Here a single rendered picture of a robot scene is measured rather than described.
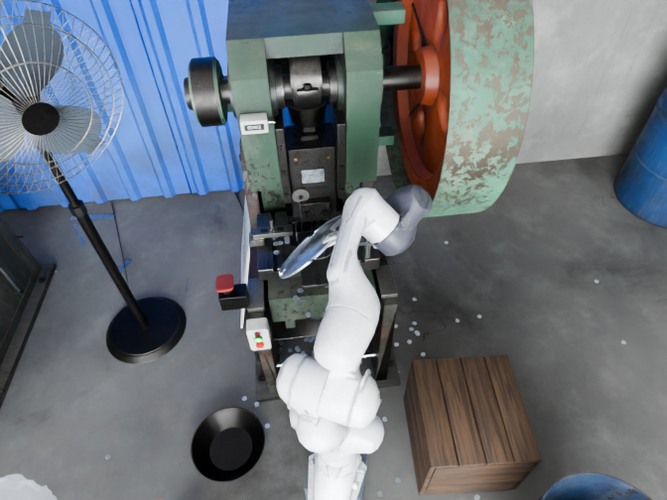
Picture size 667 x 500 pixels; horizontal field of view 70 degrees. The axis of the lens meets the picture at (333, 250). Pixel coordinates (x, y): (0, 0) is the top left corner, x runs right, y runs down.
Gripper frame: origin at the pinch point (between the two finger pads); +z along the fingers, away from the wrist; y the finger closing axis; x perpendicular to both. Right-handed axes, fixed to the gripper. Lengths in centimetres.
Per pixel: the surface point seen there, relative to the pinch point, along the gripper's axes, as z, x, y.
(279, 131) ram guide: -6.4, -6.6, 33.6
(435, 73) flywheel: -36, -37, 17
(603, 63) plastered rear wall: -8, -219, -59
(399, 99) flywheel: -5, -59, 14
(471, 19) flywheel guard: -62, -19, 24
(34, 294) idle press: 181, 37, 57
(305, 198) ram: 12.4, -11.5, 12.4
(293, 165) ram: 4.6, -10.9, 23.4
